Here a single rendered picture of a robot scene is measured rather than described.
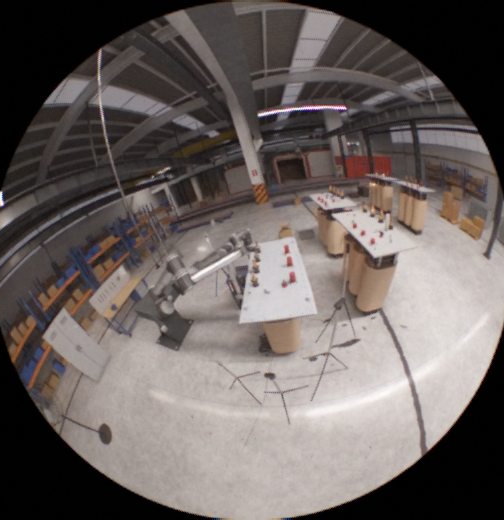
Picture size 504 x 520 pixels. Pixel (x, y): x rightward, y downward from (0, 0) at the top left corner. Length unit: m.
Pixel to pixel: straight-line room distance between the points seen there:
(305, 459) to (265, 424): 0.82
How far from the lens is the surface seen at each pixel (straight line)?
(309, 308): 1.65
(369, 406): 2.82
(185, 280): 1.51
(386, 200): 8.14
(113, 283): 5.87
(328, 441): 2.70
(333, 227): 4.15
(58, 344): 4.96
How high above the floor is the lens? 2.65
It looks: 31 degrees down
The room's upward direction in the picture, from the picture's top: 17 degrees counter-clockwise
